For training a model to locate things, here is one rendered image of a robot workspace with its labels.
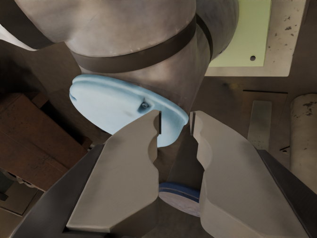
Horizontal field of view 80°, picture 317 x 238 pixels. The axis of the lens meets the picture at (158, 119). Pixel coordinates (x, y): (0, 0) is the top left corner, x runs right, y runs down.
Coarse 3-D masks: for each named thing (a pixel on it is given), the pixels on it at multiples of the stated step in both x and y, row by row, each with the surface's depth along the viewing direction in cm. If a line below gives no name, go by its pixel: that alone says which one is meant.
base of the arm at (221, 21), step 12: (204, 0) 23; (216, 0) 23; (228, 0) 24; (204, 12) 23; (216, 12) 23; (228, 12) 25; (204, 24) 22; (216, 24) 24; (228, 24) 25; (216, 36) 24; (228, 36) 27; (216, 48) 26
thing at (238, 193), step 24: (192, 120) 11; (216, 120) 11; (216, 144) 9; (240, 144) 9; (216, 168) 7; (240, 168) 7; (264, 168) 7; (216, 192) 6; (240, 192) 6; (264, 192) 6; (216, 216) 6; (240, 216) 6; (264, 216) 6; (288, 216) 6
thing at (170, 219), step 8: (160, 200) 211; (160, 208) 205; (168, 208) 200; (160, 216) 199; (168, 216) 194; (176, 216) 190; (184, 216) 186; (192, 216) 183; (160, 224) 193; (168, 224) 189; (176, 224) 185; (184, 224) 181; (192, 224) 178; (200, 224) 174; (152, 232) 191; (160, 232) 187; (168, 232) 183; (176, 232) 179; (184, 232) 176; (192, 232) 173; (200, 232) 170
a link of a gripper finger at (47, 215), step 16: (96, 144) 9; (80, 160) 8; (96, 160) 8; (64, 176) 7; (80, 176) 7; (48, 192) 6; (64, 192) 6; (80, 192) 6; (32, 208) 6; (48, 208) 6; (64, 208) 6; (32, 224) 6; (48, 224) 6; (64, 224) 6
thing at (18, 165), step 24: (0, 96) 163; (24, 96) 150; (0, 120) 138; (24, 120) 151; (48, 120) 167; (0, 144) 138; (24, 144) 151; (48, 144) 168; (72, 144) 188; (0, 168) 163; (24, 168) 152; (48, 168) 169
